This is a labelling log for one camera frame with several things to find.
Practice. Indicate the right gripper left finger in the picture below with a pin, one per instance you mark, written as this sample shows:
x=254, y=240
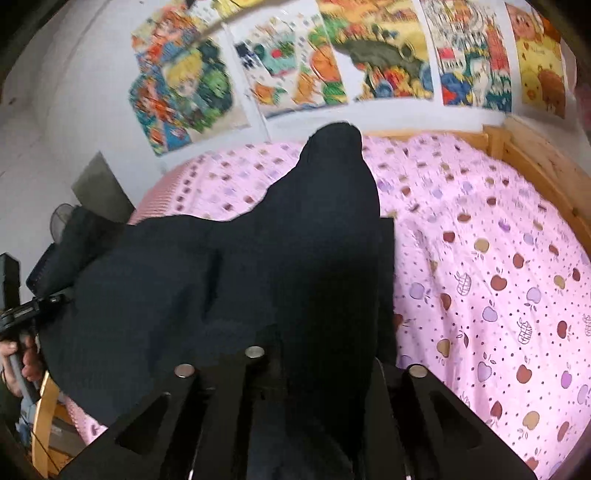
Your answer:
x=195, y=425

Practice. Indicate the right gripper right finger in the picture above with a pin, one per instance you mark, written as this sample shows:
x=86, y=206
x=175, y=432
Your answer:
x=417, y=428

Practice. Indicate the dark navy padded jacket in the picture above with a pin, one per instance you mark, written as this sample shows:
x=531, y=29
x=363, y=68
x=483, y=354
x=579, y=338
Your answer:
x=312, y=262

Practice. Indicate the person's left hand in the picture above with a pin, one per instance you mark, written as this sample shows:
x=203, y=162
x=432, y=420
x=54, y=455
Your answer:
x=32, y=370

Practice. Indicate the grey electric fan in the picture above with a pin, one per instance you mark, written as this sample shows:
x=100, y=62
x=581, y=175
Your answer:
x=59, y=219

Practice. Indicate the pink apple print duvet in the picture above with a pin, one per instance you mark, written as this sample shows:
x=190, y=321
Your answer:
x=461, y=276

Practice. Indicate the red white checkered sheet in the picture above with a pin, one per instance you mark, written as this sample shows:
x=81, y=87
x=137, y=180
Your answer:
x=154, y=204

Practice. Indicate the cartoon kids poster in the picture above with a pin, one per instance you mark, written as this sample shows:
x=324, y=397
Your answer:
x=184, y=93

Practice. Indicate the colourful cartoon poster row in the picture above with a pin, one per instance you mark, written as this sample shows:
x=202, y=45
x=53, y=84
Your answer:
x=307, y=55

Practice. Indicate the grey wall panel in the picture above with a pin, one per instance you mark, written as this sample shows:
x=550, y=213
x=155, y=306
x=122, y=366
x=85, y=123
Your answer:
x=98, y=190

